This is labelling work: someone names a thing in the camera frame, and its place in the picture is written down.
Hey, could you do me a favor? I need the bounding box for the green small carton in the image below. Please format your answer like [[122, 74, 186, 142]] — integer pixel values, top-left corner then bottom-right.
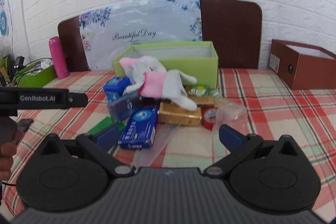
[[87, 117, 127, 155]]

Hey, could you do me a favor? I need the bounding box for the clear plastic cup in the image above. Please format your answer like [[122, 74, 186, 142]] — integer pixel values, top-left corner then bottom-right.
[[212, 103, 248, 135]]

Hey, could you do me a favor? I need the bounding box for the blue tablet medicine box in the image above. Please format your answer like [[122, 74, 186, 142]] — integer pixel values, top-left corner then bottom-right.
[[118, 106, 159, 149]]

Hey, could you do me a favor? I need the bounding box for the red tape roll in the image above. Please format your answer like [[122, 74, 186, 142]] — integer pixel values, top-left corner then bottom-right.
[[202, 107, 218, 131]]

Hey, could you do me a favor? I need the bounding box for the blue wet wipes pack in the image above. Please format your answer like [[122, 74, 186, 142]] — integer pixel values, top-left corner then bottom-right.
[[103, 77, 131, 102]]

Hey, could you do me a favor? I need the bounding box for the white pink glove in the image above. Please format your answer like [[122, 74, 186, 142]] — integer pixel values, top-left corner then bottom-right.
[[120, 56, 167, 93], [140, 69, 197, 111]]

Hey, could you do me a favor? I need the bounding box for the person's left hand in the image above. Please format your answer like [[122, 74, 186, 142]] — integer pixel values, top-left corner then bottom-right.
[[0, 129, 24, 181]]

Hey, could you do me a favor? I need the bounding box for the green box at bedside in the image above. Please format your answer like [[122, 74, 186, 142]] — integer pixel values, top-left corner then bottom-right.
[[16, 65, 56, 88]]

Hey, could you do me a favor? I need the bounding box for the dark blue medicine box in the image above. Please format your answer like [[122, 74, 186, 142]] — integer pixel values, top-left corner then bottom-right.
[[107, 92, 142, 123]]

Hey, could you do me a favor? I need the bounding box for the clear plastic sleeve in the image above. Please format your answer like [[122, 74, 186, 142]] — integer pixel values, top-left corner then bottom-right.
[[132, 124, 180, 168]]

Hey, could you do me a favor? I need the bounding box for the pink thermos bottle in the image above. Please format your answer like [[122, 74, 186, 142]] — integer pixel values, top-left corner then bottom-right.
[[49, 36, 69, 79]]

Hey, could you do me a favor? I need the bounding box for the green colourful snack box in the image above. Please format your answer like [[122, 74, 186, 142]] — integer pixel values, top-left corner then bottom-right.
[[185, 85, 215, 106]]

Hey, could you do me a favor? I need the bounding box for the plaid bed sheet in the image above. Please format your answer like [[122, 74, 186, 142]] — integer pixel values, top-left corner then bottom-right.
[[2, 69, 335, 221]]

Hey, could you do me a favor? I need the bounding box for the gold rectangular box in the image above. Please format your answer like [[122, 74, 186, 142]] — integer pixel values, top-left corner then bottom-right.
[[158, 102, 202, 126]]

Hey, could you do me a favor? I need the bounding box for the light green open box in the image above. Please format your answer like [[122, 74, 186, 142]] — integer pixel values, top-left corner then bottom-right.
[[112, 42, 219, 89]]

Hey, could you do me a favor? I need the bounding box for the brown cardboard box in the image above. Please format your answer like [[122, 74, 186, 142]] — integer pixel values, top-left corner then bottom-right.
[[269, 39, 335, 90]]

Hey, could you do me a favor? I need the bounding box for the floral Beautiful Day bag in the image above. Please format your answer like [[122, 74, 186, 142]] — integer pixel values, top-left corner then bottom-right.
[[79, 0, 203, 71]]

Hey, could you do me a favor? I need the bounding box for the dark wooden headboard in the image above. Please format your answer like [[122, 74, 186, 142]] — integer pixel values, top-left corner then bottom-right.
[[58, 0, 263, 72]]

